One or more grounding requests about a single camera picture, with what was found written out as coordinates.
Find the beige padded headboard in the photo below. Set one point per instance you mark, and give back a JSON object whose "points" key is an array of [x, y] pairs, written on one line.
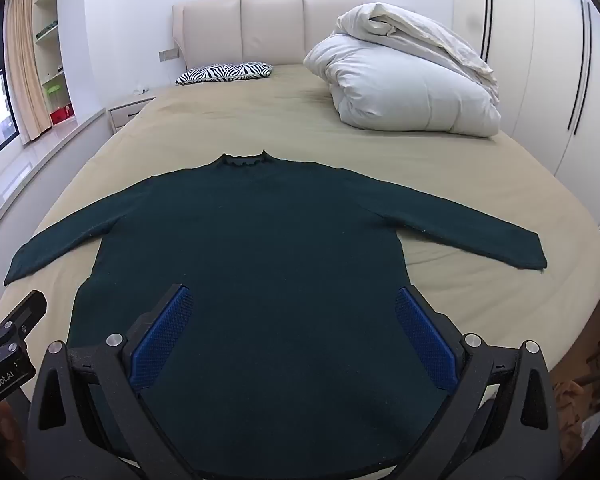
{"points": [[270, 25]]}

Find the wall switch panel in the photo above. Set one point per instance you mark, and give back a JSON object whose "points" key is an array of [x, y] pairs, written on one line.
{"points": [[168, 54]]}

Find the white window sill bench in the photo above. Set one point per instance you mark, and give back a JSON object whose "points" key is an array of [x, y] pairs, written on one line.
{"points": [[40, 155]]}

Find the white folded duvet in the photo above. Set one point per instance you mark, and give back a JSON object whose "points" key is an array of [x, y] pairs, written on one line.
{"points": [[405, 85]]}

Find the zebra print pillow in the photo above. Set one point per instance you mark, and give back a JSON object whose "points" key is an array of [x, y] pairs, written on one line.
{"points": [[220, 72]]}

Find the beige curtain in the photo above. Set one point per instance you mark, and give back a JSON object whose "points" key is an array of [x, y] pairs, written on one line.
{"points": [[25, 60]]}

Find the brown cloth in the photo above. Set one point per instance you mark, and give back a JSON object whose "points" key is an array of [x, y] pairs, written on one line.
{"points": [[569, 400]]}

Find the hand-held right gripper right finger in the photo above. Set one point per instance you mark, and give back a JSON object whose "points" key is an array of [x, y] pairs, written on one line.
{"points": [[425, 340]]}

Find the red box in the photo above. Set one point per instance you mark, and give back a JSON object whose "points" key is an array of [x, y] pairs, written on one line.
{"points": [[61, 116]]}

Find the white wall shelf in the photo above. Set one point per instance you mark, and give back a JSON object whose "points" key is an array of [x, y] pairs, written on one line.
{"points": [[47, 15]]}

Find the bed with beige sheet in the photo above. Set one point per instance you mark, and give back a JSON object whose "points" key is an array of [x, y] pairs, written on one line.
{"points": [[230, 120]]}

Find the white nightstand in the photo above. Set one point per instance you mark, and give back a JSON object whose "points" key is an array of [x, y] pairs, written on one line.
{"points": [[125, 112]]}

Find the green plastic container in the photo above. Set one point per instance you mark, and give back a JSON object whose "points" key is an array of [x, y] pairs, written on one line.
{"points": [[55, 91]]}

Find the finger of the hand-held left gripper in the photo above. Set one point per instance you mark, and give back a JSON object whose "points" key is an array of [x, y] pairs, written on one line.
{"points": [[22, 312]]}

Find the dark green towel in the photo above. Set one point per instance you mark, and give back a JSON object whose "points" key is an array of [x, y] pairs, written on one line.
{"points": [[280, 240]]}

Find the white wardrobe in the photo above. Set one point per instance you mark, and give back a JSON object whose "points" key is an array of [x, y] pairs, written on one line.
{"points": [[530, 60]]}

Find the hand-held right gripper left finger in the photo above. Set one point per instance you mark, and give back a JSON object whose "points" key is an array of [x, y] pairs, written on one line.
{"points": [[165, 330]]}

